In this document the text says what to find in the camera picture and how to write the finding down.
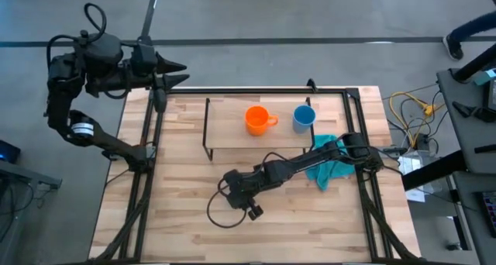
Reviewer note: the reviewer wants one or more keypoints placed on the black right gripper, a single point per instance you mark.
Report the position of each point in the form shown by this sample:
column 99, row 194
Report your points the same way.
column 240, row 189

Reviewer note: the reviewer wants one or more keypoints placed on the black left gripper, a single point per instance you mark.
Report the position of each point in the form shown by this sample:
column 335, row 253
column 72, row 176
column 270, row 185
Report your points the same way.
column 143, row 65

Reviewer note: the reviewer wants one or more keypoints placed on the orange plastic mug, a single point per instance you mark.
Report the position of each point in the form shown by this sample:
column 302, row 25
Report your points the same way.
column 257, row 121

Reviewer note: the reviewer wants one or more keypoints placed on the blue plastic cup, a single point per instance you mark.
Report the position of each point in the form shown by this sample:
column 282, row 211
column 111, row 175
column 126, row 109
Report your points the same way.
column 303, row 119

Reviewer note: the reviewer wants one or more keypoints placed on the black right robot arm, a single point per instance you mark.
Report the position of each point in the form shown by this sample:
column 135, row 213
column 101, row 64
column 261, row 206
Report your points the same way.
column 310, row 158

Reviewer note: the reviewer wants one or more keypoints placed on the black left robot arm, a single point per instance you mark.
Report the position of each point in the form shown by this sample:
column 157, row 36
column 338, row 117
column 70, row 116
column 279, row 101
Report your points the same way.
column 62, row 83

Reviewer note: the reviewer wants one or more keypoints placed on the wooden shelf with black legs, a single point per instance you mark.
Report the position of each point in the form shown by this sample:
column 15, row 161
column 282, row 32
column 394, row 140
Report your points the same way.
column 228, row 133

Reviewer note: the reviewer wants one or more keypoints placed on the teal cloth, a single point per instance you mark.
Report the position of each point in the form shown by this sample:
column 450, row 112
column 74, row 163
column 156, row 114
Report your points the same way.
column 321, row 176

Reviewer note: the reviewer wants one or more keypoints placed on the white paper sheets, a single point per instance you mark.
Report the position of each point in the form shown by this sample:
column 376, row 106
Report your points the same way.
column 412, row 168

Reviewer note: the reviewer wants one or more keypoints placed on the black device with blue light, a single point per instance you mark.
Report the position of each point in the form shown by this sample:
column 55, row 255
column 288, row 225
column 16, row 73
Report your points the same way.
column 7, row 152

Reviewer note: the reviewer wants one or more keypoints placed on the black diagonal beam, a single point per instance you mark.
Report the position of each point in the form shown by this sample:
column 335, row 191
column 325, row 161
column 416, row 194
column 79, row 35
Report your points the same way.
column 434, row 172

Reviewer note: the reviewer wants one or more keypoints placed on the grey table with tablet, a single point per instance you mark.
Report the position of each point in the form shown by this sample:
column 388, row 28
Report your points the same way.
column 470, row 218

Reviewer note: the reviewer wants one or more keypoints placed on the grey side table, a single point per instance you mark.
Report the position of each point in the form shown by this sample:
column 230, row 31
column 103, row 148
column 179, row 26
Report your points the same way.
column 470, row 137

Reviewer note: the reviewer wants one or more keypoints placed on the black handheld tool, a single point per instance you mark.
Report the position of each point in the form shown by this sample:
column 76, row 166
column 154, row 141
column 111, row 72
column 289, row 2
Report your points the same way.
column 467, row 111

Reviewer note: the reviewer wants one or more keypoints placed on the person's shoe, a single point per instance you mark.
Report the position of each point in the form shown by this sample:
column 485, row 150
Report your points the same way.
column 453, row 48

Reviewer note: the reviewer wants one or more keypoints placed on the black diagonal pole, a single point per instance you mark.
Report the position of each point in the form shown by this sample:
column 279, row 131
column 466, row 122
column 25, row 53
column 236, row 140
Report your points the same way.
column 476, row 65

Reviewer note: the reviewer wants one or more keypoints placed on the small teal box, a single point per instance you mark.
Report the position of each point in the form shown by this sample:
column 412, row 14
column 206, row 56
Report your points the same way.
column 484, row 77

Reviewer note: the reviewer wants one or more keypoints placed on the person's leg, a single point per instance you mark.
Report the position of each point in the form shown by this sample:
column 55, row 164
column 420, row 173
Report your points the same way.
column 474, row 26

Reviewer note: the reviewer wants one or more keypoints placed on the black aluminium table frame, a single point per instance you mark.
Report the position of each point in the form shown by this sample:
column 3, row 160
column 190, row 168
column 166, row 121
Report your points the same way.
column 255, row 90

